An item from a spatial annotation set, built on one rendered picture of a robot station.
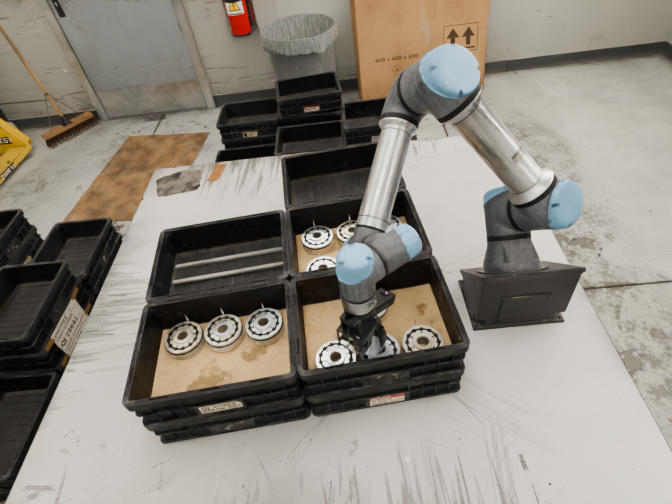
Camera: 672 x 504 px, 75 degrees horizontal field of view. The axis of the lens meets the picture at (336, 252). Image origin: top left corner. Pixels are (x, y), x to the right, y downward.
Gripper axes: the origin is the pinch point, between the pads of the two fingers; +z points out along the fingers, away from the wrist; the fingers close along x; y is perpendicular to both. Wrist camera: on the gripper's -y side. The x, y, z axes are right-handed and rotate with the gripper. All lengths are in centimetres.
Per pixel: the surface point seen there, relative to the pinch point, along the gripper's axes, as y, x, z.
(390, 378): 4.6, 8.7, 1.1
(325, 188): -50, -49, 2
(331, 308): -6.1, -16.1, 2.1
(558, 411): -15.1, 44.8, 15.0
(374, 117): -154, -91, 36
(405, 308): -16.1, 1.7, 2.1
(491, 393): -11.3, 29.3, 15.0
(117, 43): -152, -333, 22
